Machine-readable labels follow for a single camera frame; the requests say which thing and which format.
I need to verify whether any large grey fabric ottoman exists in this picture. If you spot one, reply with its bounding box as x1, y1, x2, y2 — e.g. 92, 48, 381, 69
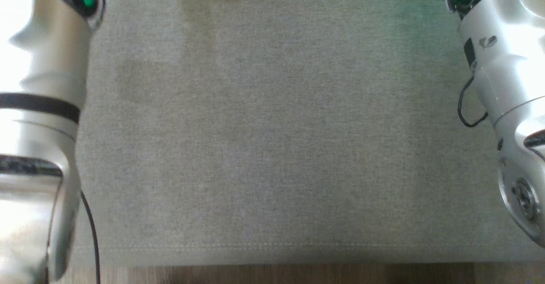
55, 0, 545, 268

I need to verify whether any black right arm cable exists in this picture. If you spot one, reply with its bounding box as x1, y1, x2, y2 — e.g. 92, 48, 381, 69
457, 75, 489, 128

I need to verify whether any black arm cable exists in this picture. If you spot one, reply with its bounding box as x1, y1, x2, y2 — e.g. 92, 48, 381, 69
457, 75, 489, 128
80, 190, 101, 284

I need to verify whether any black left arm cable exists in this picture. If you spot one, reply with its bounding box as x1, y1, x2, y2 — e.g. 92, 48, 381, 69
80, 190, 101, 284

